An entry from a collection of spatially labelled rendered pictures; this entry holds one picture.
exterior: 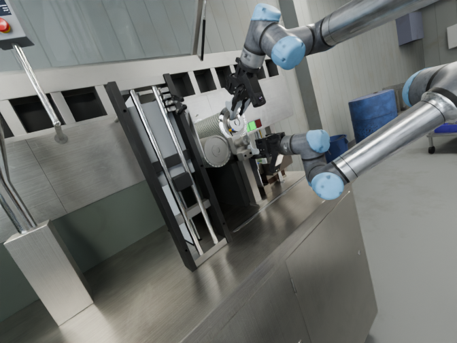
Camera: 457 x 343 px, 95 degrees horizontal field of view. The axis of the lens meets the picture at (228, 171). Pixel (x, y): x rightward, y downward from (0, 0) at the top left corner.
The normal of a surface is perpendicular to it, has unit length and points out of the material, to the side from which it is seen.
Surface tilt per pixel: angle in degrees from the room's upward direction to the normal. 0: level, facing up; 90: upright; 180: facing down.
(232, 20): 90
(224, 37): 90
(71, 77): 90
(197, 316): 0
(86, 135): 90
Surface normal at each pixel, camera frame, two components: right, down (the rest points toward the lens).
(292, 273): 0.60, -0.01
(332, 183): -0.19, 0.29
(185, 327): -0.32, -0.92
